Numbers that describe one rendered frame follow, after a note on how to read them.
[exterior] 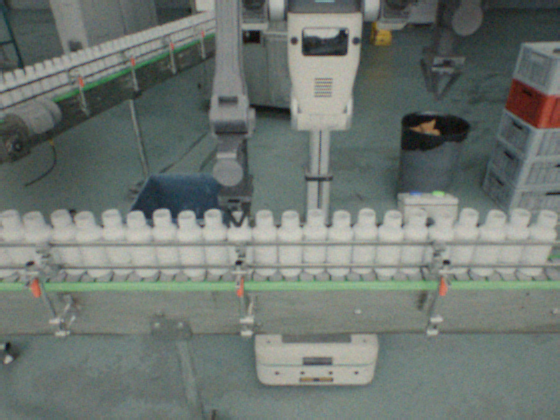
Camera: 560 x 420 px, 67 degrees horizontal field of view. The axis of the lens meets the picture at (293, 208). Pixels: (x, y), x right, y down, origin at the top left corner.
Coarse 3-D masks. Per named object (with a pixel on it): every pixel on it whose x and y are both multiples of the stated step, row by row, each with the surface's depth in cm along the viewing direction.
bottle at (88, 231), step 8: (80, 216) 97; (88, 216) 98; (80, 224) 95; (88, 224) 96; (96, 224) 99; (80, 232) 96; (88, 232) 96; (96, 232) 98; (80, 240) 96; (88, 240) 96; (96, 240) 98; (80, 248) 98; (88, 248) 97; (96, 248) 98; (104, 248) 100; (88, 256) 99; (96, 256) 99; (104, 256) 101; (88, 272) 102; (96, 272) 101; (104, 272) 102
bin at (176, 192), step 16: (160, 176) 159; (176, 176) 159; (192, 176) 159; (208, 176) 159; (144, 192) 151; (160, 192) 162; (176, 192) 162; (192, 192) 162; (208, 192) 162; (144, 208) 151; (160, 208) 166; (176, 208) 166; (192, 208) 166; (208, 208) 167
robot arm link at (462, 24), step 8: (456, 0) 80; (464, 0) 78; (472, 0) 78; (448, 8) 82; (456, 8) 79; (464, 8) 79; (472, 8) 79; (448, 16) 81; (456, 16) 79; (464, 16) 79; (472, 16) 79; (480, 16) 79; (448, 24) 82; (456, 24) 80; (464, 24) 80; (472, 24) 80; (456, 32) 81; (464, 32) 81; (472, 32) 81
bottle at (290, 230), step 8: (288, 216) 98; (296, 216) 97; (288, 224) 96; (296, 224) 96; (280, 232) 98; (288, 232) 96; (296, 232) 97; (280, 240) 98; (288, 240) 97; (296, 240) 97; (280, 248) 99; (288, 248) 98; (296, 248) 98; (280, 256) 101; (288, 256) 99; (296, 256) 100; (280, 272) 103; (288, 272) 102; (296, 272) 102
